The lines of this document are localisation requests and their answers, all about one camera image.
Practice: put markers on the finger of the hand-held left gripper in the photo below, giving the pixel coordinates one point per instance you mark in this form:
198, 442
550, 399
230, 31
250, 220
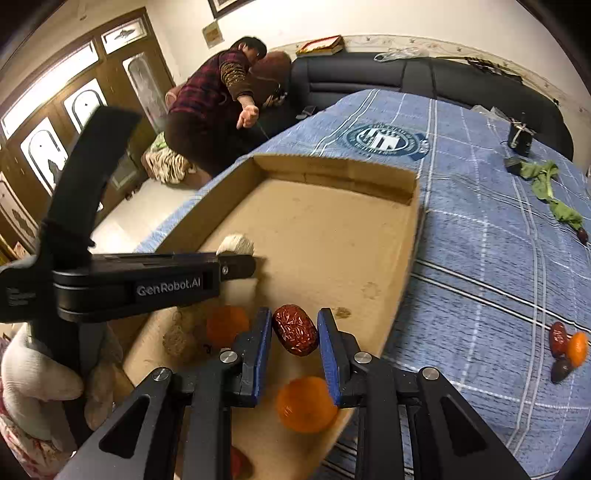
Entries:
238, 267

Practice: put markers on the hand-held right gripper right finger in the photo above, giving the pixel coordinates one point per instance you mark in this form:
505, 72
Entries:
330, 355

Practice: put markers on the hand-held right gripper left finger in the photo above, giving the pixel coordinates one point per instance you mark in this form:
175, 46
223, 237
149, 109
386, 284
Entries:
261, 355

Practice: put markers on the small wrinkled red date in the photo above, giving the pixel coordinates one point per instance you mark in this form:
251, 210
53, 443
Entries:
295, 330

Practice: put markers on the orange mandarin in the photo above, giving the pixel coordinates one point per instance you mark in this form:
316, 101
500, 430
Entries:
307, 405
224, 323
578, 349

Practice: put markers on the shallow cardboard box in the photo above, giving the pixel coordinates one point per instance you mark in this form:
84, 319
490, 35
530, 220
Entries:
314, 230

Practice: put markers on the person's left forearm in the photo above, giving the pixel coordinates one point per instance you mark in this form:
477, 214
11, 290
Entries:
23, 457

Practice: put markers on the person's left hand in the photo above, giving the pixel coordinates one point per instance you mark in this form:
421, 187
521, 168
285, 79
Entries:
37, 383

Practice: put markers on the knitted beige blanket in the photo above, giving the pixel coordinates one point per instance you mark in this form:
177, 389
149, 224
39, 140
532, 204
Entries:
166, 161

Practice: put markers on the blue plaid bed sheet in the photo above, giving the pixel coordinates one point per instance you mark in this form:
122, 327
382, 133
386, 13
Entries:
461, 254

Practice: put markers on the brown cushion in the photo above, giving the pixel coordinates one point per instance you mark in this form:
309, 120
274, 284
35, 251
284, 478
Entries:
278, 69

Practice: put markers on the dark brown date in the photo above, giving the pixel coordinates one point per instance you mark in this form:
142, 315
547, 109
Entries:
561, 370

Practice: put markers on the wooden glass-panel door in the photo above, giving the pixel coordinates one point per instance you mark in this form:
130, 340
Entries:
115, 60

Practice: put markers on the black leather sofa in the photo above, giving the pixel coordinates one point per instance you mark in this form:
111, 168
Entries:
369, 74

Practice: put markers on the small framed picture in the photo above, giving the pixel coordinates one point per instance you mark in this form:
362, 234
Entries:
213, 34

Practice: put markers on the red gift box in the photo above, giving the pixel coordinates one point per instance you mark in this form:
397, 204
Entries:
321, 45

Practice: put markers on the flat black object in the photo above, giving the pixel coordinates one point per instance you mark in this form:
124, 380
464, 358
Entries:
513, 165

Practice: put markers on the crumpled plastic bag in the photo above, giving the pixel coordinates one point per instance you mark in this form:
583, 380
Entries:
397, 54

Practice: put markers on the green leafy vegetable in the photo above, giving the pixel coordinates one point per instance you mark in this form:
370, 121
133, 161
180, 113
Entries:
547, 182

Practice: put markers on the dark red date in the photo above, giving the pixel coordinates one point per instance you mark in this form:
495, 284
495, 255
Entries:
582, 235

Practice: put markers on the small black device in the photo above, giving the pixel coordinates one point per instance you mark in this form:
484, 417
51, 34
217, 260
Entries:
521, 137

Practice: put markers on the framed wall painting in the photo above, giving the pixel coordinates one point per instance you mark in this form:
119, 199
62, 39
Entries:
228, 5

